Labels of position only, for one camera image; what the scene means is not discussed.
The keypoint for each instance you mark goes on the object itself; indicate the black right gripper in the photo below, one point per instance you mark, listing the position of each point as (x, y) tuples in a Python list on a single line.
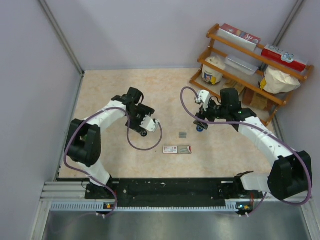
[(203, 115)]

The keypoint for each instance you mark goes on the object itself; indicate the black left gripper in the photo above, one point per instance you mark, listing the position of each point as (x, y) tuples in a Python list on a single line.
[(145, 110)]

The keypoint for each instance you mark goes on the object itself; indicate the blue black stapler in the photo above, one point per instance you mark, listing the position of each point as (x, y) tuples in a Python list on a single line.
[(199, 128)]

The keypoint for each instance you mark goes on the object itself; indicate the grey staple strips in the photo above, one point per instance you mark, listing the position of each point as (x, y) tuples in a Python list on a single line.
[(182, 135)]

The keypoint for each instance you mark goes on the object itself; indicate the red white staple box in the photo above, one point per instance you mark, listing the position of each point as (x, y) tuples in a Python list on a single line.
[(177, 150)]

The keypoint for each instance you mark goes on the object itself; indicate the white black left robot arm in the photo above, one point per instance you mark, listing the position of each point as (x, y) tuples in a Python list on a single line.
[(83, 144)]

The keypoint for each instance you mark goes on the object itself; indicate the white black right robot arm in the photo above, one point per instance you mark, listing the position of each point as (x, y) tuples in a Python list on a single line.
[(291, 171)]

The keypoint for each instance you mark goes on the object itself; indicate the white jar yellow label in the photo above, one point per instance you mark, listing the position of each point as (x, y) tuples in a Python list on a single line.
[(209, 75)]

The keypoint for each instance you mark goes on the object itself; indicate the brown paper package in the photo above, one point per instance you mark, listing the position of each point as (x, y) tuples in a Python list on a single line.
[(256, 100)]

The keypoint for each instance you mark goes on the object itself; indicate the clear plastic tray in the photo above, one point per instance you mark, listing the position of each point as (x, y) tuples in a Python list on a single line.
[(241, 65)]

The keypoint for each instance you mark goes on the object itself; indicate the white paper bag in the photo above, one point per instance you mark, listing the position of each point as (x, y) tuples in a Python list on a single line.
[(275, 81)]

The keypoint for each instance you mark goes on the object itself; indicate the red white foil box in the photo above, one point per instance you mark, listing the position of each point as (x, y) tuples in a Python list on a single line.
[(239, 37)]

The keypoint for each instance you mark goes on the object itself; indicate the red cling wrap box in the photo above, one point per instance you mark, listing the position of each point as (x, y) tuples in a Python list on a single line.
[(285, 58)]

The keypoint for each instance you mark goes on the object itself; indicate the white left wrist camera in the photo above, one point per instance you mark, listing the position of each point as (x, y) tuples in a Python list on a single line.
[(149, 124)]

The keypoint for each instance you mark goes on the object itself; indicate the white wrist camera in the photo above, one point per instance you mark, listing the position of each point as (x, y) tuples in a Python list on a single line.
[(149, 124), (203, 97)]

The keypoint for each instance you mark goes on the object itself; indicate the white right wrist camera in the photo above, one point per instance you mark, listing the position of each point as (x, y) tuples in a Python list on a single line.
[(203, 97)]

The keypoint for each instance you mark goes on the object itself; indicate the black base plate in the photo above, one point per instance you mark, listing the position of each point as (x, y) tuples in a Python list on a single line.
[(169, 192)]

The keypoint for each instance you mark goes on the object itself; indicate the grey slotted cable duct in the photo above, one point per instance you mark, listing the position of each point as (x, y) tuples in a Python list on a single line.
[(101, 206)]

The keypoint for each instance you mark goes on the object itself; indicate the aluminium rail frame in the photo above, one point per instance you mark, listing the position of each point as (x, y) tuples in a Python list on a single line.
[(75, 191)]

